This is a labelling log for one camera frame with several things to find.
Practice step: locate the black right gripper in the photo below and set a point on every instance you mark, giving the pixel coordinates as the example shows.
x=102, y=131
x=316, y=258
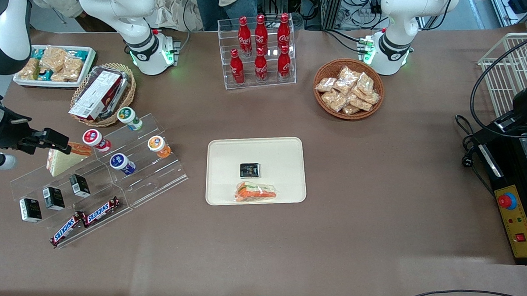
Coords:
x=10, y=132

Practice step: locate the green lid gum bottle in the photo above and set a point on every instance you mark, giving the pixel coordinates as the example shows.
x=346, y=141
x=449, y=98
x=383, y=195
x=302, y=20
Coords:
x=128, y=117

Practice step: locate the left arm base connector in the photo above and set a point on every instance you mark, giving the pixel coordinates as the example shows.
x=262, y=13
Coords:
x=366, y=48

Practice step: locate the right arm base connector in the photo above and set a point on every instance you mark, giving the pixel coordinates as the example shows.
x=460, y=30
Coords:
x=172, y=50

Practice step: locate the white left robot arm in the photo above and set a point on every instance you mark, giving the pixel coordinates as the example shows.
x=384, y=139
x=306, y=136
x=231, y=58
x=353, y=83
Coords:
x=399, y=34

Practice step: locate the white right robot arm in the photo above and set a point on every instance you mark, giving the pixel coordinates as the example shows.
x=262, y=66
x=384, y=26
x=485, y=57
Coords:
x=140, y=43

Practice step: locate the red lid gum bottle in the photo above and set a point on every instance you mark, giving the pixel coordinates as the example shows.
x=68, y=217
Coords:
x=93, y=138

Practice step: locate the blue lid gum bottle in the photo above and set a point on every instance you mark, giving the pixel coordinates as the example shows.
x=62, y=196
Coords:
x=120, y=162

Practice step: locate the orange lid gum bottle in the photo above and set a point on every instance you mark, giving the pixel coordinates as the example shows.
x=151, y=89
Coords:
x=157, y=144

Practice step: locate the cream plastic tray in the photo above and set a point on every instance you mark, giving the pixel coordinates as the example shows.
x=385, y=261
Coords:
x=280, y=157

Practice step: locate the triangular wrapped sandwich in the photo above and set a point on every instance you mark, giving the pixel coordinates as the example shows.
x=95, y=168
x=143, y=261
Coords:
x=63, y=160

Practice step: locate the clear acrylic snack stand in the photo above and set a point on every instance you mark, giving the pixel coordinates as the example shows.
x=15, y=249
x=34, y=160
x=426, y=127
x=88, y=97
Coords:
x=38, y=184

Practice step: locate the small black box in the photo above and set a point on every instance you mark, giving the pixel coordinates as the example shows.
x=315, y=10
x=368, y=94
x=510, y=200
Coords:
x=30, y=210
x=53, y=198
x=79, y=186

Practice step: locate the red and white carton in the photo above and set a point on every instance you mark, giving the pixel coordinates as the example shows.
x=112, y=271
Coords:
x=99, y=94

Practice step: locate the bag of fried snacks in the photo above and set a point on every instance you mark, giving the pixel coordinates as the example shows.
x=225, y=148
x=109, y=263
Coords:
x=28, y=69
x=54, y=58
x=72, y=69

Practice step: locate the snickers bar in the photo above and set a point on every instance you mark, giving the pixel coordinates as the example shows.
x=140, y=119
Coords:
x=67, y=228
x=101, y=212

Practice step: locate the white rectangular snack bin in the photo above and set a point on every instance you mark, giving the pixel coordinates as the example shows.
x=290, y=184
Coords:
x=89, y=63

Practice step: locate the oval light wicker basket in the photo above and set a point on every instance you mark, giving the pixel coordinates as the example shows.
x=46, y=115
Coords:
x=127, y=99

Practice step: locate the red emergency stop button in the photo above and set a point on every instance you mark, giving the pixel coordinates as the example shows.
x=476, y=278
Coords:
x=506, y=201

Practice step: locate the black control box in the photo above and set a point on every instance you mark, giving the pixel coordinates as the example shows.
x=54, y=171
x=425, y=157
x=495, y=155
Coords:
x=515, y=218

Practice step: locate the clear bag of crackers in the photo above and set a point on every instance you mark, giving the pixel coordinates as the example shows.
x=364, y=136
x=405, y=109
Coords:
x=325, y=84
x=372, y=97
x=351, y=109
x=349, y=74
x=361, y=103
x=334, y=100
x=343, y=87
x=365, y=83

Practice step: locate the red cola bottle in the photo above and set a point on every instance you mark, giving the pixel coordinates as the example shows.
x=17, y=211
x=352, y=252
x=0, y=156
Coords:
x=261, y=32
x=284, y=31
x=284, y=64
x=237, y=68
x=261, y=67
x=244, y=35

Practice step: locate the flat black packet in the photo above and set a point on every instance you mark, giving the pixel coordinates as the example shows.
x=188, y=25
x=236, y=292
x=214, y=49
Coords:
x=250, y=170

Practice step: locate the round brown wicker basket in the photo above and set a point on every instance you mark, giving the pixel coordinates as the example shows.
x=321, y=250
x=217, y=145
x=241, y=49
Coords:
x=323, y=69

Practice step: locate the flat wrapped sandwich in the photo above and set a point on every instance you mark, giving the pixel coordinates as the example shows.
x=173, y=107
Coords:
x=255, y=193

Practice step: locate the person in blue jeans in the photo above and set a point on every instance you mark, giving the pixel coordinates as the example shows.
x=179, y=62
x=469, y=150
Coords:
x=226, y=11

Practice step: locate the clear acrylic bottle rack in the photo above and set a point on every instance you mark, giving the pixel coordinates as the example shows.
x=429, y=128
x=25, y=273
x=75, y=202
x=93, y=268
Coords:
x=270, y=84

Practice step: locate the red rocker switch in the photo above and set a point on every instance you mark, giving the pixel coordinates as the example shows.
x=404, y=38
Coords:
x=520, y=238

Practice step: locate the aluminium frame post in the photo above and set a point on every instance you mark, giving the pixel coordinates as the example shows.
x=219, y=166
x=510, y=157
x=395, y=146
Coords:
x=332, y=10

